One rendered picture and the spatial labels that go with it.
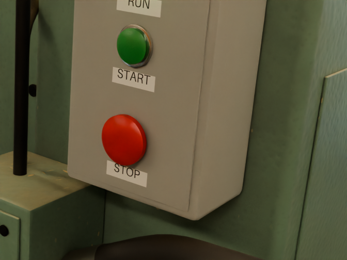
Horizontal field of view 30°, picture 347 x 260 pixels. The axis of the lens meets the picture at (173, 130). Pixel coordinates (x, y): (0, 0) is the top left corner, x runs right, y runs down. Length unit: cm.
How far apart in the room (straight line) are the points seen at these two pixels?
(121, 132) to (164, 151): 3
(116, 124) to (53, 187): 11
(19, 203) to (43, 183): 4
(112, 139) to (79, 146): 4
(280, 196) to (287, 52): 9
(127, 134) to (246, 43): 8
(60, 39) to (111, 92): 11
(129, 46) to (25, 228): 14
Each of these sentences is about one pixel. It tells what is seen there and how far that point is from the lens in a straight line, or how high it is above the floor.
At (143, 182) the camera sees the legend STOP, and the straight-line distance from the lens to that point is 38.
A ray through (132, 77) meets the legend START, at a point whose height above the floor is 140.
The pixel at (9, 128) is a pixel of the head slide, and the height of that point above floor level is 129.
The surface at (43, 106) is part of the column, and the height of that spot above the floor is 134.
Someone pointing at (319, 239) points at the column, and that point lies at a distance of 49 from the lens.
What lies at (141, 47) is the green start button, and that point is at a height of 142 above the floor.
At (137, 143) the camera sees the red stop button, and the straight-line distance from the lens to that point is 37.
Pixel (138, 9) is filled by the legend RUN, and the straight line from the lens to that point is 36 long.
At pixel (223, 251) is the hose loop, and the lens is 40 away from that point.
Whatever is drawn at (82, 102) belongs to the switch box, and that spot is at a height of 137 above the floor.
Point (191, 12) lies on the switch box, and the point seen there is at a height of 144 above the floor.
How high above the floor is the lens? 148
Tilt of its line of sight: 17 degrees down
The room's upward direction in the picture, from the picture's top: 5 degrees clockwise
